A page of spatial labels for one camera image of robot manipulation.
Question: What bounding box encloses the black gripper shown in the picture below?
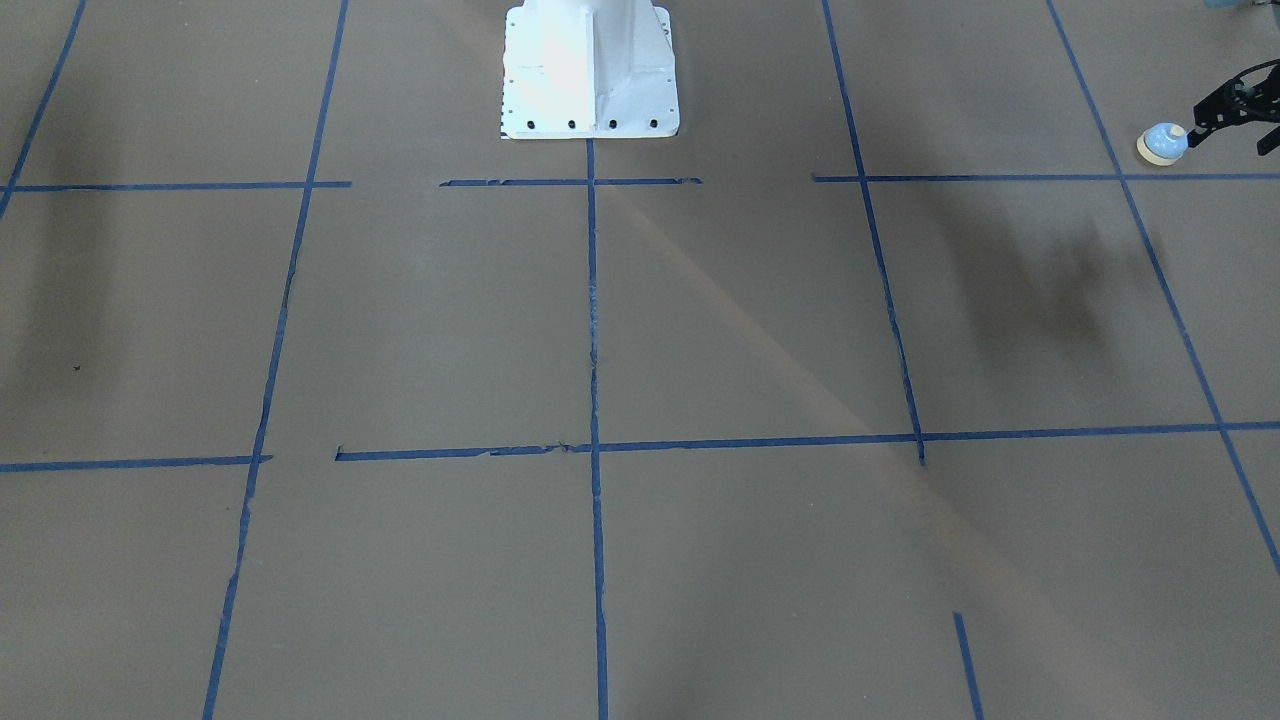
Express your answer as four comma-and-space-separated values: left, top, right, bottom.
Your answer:
1187, 60, 1279, 156

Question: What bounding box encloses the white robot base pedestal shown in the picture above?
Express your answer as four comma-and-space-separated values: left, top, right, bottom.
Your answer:
500, 1, 681, 140

